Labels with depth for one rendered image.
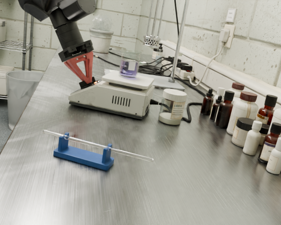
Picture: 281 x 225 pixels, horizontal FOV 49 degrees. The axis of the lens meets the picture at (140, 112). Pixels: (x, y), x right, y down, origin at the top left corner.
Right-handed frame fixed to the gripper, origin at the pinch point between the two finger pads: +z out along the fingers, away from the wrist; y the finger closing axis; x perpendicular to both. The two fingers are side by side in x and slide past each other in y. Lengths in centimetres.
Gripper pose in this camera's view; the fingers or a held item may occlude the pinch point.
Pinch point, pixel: (87, 80)
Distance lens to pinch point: 83.0
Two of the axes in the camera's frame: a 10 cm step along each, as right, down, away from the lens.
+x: -8.1, 4.0, -4.2
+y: -4.7, -0.2, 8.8
